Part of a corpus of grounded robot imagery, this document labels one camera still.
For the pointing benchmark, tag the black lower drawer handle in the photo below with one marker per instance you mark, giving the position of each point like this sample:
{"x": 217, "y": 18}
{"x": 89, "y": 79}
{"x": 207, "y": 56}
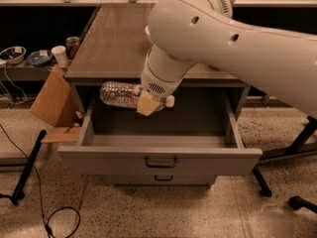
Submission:
{"x": 163, "y": 178}

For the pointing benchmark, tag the black caster foot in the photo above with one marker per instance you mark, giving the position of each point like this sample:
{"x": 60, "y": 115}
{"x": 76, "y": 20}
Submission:
{"x": 297, "y": 202}

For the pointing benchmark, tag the black stand leg left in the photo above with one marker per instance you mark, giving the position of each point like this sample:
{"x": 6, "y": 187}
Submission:
{"x": 18, "y": 193}

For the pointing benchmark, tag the blue bowl right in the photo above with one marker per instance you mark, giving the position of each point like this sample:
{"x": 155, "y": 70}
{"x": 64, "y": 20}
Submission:
{"x": 40, "y": 58}

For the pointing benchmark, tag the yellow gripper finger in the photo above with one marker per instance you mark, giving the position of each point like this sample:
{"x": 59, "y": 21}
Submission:
{"x": 148, "y": 103}

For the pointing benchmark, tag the grey drawer cabinet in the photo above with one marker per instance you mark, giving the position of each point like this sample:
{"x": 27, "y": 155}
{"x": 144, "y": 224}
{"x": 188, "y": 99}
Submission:
{"x": 115, "y": 48}

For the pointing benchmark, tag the glass jar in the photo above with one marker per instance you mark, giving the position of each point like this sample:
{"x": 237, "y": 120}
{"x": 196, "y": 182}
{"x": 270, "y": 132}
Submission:
{"x": 72, "y": 44}

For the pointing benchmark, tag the black drawer handle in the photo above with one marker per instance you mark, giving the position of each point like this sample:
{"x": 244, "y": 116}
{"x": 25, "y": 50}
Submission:
{"x": 161, "y": 163}
{"x": 163, "y": 178}

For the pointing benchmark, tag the black stand frame right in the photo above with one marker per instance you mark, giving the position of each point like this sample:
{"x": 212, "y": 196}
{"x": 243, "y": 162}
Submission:
{"x": 298, "y": 146}

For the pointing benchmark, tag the brown cardboard box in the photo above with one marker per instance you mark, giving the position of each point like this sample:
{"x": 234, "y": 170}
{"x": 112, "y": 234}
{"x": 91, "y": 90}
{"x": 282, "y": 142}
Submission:
{"x": 56, "y": 106}

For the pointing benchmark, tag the black top drawer handle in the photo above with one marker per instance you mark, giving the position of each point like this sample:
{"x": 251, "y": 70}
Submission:
{"x": 161, "y": 163}

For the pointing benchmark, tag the blue bowl left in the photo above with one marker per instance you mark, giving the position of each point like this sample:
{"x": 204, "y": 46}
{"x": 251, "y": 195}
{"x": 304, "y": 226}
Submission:
{"x": 13, "y": 55}

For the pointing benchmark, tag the open grey top drawer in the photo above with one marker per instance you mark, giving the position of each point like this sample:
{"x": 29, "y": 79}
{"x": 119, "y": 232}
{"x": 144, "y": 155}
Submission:
{"x": 200, "y": 131}

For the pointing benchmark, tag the white paper cup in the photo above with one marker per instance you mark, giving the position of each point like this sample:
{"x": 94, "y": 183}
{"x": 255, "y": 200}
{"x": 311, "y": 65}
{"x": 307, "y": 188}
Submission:
{"x": 59, "y": 52}

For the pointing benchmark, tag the blue bowl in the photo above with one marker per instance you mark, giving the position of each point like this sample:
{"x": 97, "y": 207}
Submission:
{"x": 13, "y": 55}
{"x": 40, "y": 58}

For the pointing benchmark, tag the grey side shelf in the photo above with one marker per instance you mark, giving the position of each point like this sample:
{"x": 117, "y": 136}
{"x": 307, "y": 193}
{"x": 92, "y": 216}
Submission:
{"x": 25, "y": 72}

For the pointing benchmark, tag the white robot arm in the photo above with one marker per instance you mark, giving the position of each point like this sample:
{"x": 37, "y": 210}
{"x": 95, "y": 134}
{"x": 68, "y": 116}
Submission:
{"x": 280, "y": 63}

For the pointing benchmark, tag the clear plastic water bottle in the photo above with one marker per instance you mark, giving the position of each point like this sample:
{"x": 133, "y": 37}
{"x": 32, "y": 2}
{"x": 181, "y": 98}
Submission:
{"x": 123, "y": 94}

